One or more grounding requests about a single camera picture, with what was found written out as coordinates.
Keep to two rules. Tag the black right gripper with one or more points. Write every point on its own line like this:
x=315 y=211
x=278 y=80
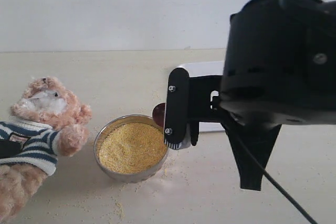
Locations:
x=280 y=63

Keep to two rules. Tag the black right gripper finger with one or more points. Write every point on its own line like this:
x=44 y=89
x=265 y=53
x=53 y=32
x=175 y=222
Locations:
x=194 y=132
x=252 y=145

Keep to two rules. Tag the dark red wooden spoon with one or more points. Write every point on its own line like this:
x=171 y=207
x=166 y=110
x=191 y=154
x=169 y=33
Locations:
x=158 y=114

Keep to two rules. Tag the plush teddy bear striped sweater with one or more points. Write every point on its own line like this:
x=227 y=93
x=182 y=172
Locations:
x=47 y=122

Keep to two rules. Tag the steel bowl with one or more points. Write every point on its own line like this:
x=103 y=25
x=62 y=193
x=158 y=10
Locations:
x=127 y=178

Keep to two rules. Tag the yellow millet grain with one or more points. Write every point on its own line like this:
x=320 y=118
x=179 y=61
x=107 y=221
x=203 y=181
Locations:
x=132 y=148

